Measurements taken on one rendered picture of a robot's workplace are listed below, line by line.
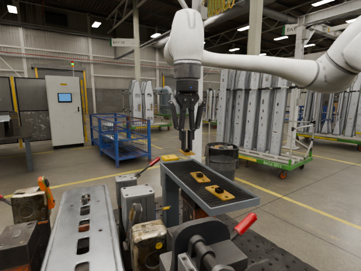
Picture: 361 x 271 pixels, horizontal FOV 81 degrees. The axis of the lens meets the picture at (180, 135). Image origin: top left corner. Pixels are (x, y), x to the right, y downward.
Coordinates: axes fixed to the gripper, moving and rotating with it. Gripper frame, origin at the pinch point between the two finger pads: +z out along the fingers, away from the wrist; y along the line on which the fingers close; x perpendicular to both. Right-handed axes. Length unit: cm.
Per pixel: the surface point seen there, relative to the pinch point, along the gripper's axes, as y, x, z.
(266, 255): -39, -2, 55
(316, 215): -204, -110, 125
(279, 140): -274, -259, 64
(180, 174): 4.5, 6.9, 9.5
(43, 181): 50, -18, 16
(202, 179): -0.3, 13.7, 9.3
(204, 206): 5.1, 28.0, 9.6
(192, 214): 3.0, 14.9, 19.2
